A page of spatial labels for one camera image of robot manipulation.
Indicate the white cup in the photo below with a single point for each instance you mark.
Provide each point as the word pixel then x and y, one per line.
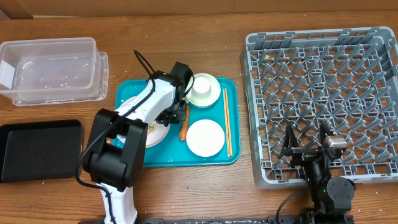
pixel 201 87

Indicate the teal serving tray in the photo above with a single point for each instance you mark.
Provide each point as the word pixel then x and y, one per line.
pixel 171 152

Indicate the black waste tray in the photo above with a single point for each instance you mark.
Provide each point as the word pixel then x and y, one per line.
pixel 41 150

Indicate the clear plastic bin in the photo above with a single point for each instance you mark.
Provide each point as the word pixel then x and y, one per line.
pixel 53 71

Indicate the left wooden chopstick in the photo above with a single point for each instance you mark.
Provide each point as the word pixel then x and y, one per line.
pixel 226 121

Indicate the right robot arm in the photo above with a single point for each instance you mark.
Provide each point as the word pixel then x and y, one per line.
pixel 331 196

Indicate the right wooden chopstick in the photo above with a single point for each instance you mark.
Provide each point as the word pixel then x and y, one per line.
pixel 230 139

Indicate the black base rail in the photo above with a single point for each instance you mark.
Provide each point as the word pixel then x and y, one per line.
pixel 217 221

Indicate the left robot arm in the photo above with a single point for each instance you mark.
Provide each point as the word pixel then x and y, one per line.
pixel 116 147

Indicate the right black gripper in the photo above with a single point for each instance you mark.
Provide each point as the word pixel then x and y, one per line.
pixel 290 147

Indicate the large white plate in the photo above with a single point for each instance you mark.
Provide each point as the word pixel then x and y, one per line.
pixel 154 138

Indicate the orange carrot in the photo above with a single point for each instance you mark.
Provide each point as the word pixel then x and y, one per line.
pixel 185 125

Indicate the wooden chopstick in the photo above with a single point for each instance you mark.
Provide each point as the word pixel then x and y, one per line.
pixel 230 139
pixel 226 121

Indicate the rice and peanut scraps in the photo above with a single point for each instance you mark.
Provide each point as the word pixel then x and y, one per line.
pixel 152 127

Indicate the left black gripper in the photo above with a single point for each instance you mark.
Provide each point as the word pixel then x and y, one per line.
pixel 181 114

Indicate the white bowl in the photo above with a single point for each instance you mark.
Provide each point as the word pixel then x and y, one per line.
pixel 204 101

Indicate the grey dishwasher rack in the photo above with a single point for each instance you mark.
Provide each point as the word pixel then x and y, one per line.
pixel 345 79

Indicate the small white plate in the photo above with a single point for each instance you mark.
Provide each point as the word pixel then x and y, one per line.
pixel 205 138

